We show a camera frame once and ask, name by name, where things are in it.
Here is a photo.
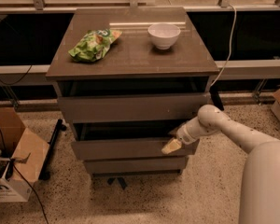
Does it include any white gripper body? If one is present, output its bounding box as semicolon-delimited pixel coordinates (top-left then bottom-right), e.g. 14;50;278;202
176;124;197;145

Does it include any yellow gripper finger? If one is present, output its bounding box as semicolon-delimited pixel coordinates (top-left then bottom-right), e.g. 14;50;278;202
161;138;182;154

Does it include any grey drawer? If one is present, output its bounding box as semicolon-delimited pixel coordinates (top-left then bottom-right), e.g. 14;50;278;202
58;92;210;123
70;119;201;161
84;156;189;175

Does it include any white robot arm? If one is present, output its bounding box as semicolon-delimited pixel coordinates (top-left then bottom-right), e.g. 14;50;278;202
161;105;280;224

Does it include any grey bottom drawer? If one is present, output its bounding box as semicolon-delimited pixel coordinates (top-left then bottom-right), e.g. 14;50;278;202
84;156;189;175

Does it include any grey top drawer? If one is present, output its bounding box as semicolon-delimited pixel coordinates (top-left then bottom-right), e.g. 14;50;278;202
58;92;210;123

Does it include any grey drawer cabinet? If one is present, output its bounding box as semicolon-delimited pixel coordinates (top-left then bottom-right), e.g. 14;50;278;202
47;7;218;177

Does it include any white bowl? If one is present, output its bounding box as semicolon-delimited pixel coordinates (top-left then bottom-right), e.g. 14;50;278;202
147;23;180;49

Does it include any green chip bag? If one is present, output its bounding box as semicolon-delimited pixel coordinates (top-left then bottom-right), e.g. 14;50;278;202
68;29;122;63

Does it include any black stand leg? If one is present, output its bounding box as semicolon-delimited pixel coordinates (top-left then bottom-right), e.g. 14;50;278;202
38;119;66;180

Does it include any cardboard box left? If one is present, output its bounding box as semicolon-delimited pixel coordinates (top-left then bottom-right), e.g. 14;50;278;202
0;108;49;203

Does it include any white cable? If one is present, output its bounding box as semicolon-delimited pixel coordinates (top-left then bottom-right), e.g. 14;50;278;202
210;4;238;89

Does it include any black cable left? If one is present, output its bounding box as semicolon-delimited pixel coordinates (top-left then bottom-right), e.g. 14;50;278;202
0;16;34;87

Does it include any black cable from box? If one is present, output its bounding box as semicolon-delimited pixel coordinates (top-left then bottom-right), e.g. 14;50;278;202
0;114;50;224

